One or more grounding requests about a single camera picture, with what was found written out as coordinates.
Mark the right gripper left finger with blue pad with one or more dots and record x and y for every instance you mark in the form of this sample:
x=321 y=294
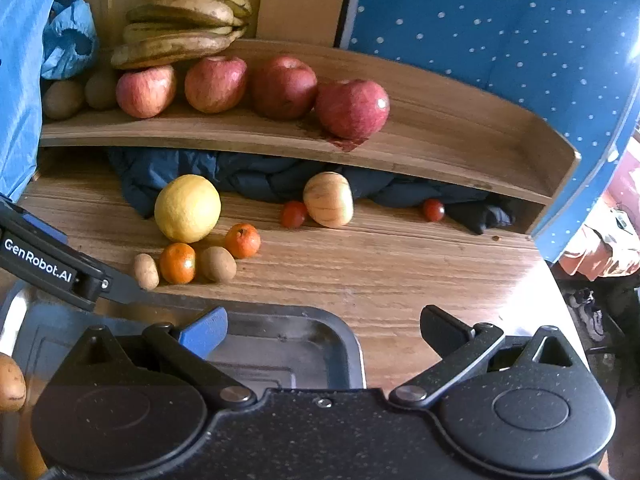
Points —
x=182 y=352

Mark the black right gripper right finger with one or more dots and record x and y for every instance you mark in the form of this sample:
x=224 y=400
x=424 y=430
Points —
x=464 y=350

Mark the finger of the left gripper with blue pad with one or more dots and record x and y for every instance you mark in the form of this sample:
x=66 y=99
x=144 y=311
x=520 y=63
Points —
x=44 y=227

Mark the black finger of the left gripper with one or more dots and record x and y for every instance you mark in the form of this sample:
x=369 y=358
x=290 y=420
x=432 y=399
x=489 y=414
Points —
x=123 y=289

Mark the small brown kiwi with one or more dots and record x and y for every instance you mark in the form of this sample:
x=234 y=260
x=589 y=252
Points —
x=145 y=272
x=217 y=264

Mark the small orange mandarin front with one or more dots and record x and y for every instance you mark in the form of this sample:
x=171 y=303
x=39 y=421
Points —
x=178 y=264

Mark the small orange mandarin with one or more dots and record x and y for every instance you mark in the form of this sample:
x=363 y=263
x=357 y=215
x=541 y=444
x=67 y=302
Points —
x=178 y=264
x=242 y=241

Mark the large yellow lemon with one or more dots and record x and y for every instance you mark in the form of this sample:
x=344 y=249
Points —
x=187 y=209

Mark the spotted orange-yellow round fruit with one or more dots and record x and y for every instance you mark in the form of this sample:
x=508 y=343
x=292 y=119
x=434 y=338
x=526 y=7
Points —
x=12 y=385

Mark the small orange mandarin back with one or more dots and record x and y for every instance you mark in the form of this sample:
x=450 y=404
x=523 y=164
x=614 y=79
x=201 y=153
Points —
x=242 y=241

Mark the red cherry tomato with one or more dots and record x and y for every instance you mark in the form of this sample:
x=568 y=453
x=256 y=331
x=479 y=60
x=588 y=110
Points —
x=293 y=214
x=433 y=210

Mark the yellow-green pear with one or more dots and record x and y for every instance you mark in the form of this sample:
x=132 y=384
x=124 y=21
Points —
x=28 y=456

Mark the pale beige apple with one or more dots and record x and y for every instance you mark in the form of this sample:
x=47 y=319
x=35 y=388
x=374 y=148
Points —
x=328 y=199

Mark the metal baking tray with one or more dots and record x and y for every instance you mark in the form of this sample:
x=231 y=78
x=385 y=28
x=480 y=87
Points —
x=266 y=346

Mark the sneaker on floor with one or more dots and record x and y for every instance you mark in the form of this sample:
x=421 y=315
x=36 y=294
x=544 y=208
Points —
x=583 y=302

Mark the brown kiwi on shelf left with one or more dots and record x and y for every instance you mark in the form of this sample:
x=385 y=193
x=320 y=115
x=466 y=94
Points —
x=63 y=100

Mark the brown kiwi on shelf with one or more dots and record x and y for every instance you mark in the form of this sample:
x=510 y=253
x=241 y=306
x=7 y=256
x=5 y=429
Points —
x=100 y=90
x=63 y=100

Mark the brown kiwi on shelf right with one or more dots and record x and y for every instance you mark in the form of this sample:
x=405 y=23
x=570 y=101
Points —
x=100 y=90

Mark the dark blue crumpled cloth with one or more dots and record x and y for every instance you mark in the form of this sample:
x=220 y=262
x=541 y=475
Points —
x=144 y=172

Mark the pale red apple leftmost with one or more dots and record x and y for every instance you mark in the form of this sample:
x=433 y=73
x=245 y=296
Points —
x=147 y=93

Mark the bed with patterned blanket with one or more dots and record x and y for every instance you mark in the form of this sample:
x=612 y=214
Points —
x=607 y=243

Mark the blue plastic bag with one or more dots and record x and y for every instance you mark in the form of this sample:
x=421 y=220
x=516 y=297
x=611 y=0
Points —
x=70 y=41

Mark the wooden desk shelf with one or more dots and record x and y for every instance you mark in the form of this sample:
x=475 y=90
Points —
x=438 y=129

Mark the light blue fabric cover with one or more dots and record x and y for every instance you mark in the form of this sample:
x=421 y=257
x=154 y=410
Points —
x=22 y=24

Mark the bunch of ripe bananas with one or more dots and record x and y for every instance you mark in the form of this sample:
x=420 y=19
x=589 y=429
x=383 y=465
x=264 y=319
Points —
x=162 y=32

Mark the red apple rightmost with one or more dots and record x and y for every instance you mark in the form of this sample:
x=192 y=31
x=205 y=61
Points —
x=352 y=109

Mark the blue star-patterned fabric wardrobe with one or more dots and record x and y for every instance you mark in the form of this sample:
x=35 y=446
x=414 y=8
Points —
x=574 y=63

